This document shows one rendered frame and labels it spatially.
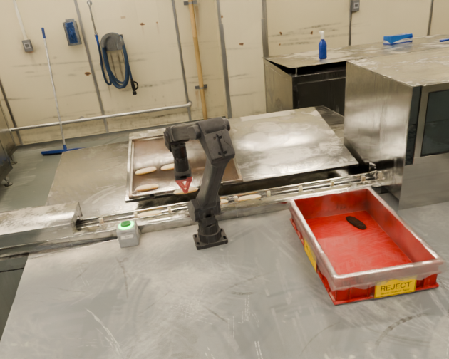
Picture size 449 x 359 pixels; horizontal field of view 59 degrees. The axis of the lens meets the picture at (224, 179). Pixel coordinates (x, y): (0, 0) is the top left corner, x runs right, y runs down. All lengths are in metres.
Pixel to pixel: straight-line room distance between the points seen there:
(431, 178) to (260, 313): 0.86
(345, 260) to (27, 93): 4.74
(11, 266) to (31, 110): 3.95
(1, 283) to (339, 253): 1.31
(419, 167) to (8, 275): 1.63
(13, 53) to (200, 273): 4.49
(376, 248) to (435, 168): 0.41
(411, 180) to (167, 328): 1.02
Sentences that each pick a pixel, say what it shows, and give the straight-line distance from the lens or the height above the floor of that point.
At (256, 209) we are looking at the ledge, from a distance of 1.60.
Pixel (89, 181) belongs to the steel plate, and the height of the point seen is 0.82.
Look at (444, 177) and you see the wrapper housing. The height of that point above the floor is 0.93.
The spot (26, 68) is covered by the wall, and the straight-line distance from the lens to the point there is 5.47.
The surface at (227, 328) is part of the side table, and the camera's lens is 1.17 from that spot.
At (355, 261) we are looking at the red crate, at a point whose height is 0.82.
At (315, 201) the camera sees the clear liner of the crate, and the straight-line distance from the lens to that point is 1.54.
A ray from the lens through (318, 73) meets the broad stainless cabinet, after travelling 3.37.
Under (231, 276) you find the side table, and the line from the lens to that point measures 1.32.
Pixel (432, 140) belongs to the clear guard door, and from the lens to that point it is 1.61.
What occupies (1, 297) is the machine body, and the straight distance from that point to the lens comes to 1.89.
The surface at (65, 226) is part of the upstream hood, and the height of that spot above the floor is 0.91.
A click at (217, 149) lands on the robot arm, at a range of 1.11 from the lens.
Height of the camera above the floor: 1.67
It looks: 26 degrees down
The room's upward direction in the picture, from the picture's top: 6 degrees counter-clockwise
